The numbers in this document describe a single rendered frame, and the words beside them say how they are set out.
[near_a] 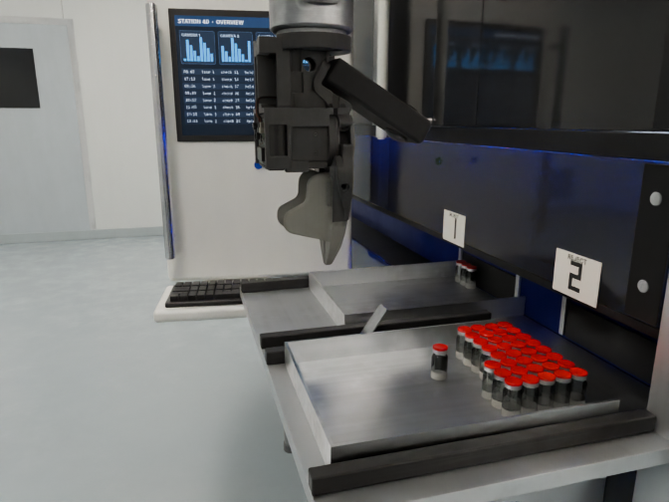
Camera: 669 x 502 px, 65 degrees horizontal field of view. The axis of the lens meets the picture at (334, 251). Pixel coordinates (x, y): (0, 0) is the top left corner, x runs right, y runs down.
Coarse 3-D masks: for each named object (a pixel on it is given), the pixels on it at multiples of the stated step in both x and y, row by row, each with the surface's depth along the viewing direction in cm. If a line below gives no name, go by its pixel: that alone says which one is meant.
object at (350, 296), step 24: (408, 264) 116; (432, 264) 117; (312, 288) 108; (336, 288) 110; (360, 288) 110; (384, 288) 110; (408, 288) 110; (432, 288) 110; (456, 288) 110; (336, 312) 91; (360, 312) 97; (408, 312) 89; (432, 312) 90; (456, 312) 92; (504, 312) 95
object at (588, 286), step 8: (560, 256) 73; (568, 256) 72; (576, 256) 70; (560, 264) 73; (568, 264) 72; (584, 264) 69; (592, 264) 67; (600, 264) 66; (560, 272) 73; (568, 272) 72; (576, 272) 70; (584, 272) 69; (592, 272) 68; (600, 272) 66; (560, 280) 74; (576, 280) 70; (584, 280) 69; (592, 280) 68; (560, 288) 74; (584, 288) 69; (592, 288) 68; (576, 296) 71; (584, 296) 69; (592, 296) 68; (592, 304) 68
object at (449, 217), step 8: (448, 216) 104; (456, 216) 101; (464, 216) 98; (448, 224) 104; (456, 224) 101; (464, 224) 98; (448, 232) 105; (456, 232) 101; (464, 232) 99; (448, 240) 105; (456, 240) 102
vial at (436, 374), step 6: (432, 354) 72; (438, 354) 70; (444, 354) 70; (432, 360) 71; (438, 360) 70; (444, 360) 70; (432, 366) 71; (438, 366) 71; (444, 366) 71; (432, 372) 71; (438, 372) 71; (444, 372) 71; (438, 378) 71; (444, 378) 71
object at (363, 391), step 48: (336, 336) 78; (384, 336) 79; (432, 336) 82; (336, 384) 70; (384, 384) 70; (432, 384) 70; (480, 384) 70; (336, 432) 59; (384, 432) 59; (432, 432) 54; (480, 432) 56
